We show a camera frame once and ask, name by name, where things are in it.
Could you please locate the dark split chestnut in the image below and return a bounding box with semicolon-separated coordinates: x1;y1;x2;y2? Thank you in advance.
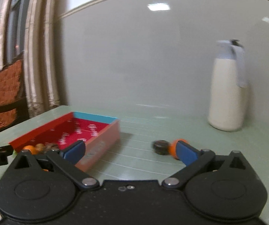
43;143;59;153

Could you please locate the orange mandarin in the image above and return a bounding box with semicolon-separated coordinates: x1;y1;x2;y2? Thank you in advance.
168;139;189;160
22;145;39;155

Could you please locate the brown longan fruit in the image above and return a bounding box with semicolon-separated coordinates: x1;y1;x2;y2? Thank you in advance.
35;143;45;153

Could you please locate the dark chestnut at back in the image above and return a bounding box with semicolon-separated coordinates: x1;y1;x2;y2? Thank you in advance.
152;140;170;155

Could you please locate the colourful cardboard box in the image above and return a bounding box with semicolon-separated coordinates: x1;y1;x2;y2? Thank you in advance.
9;112;120;172

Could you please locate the cream thermos jug grey lid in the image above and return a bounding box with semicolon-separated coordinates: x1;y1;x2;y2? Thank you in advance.
208;39;248;132

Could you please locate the beige satin curtain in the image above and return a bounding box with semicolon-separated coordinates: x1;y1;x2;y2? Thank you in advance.
0;0;60;117

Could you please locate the window frame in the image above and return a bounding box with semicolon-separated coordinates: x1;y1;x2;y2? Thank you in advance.
6;0;30;63

